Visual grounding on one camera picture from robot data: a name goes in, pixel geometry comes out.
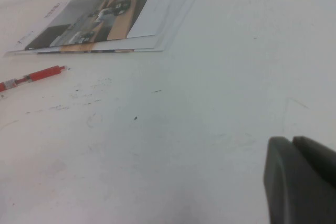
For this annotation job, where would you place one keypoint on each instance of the brochure with wood print edge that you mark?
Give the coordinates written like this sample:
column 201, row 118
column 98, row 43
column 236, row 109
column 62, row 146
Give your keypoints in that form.
column 172, row 24

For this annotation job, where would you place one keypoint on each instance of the office photo brochure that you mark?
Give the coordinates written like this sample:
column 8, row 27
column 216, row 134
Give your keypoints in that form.
column 105, row 16

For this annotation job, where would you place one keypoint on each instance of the red gel pen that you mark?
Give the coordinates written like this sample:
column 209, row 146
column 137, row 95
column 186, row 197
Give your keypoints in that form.
column 39, row 75

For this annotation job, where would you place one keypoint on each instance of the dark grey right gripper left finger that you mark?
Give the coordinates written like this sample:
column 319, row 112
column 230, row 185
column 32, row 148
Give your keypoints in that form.
column 283, row 182

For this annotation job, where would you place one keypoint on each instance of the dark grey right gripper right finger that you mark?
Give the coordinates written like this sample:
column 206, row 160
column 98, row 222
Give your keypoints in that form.
column 317, row 153

